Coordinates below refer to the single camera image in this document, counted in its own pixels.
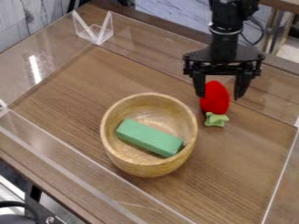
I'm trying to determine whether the red plush strawberry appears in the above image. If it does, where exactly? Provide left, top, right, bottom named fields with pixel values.
left=201, top=80, right=230, bottom=127

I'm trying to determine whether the black cable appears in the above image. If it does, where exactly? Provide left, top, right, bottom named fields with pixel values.
left=239, top=16, right=270, bottom=47

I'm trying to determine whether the black table leg frame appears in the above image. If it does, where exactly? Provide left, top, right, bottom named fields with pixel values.
left=0, top=183, right=69, bottom=224

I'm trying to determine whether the green rectangular block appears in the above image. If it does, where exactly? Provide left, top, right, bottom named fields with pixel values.
left=117, top=118, right=183, bottom=158

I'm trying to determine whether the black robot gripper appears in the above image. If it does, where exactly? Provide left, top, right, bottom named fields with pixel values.
left=182, top=46, right=266, bottom=100

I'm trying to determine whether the wooden background furniture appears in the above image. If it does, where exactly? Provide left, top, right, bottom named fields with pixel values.
left=246, top=0, right=299, bottom=54

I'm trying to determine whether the wooden bowl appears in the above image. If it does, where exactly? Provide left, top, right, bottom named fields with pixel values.
left=101, top=93, right=199, bottom=178

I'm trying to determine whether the clear acrylic corner bracket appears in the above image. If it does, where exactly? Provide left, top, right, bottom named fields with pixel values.
left=71, top=11, right=114, bottom=46

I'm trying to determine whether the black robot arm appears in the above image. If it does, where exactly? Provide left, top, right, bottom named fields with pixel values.
left=182, top=0, right=266, bottom=99

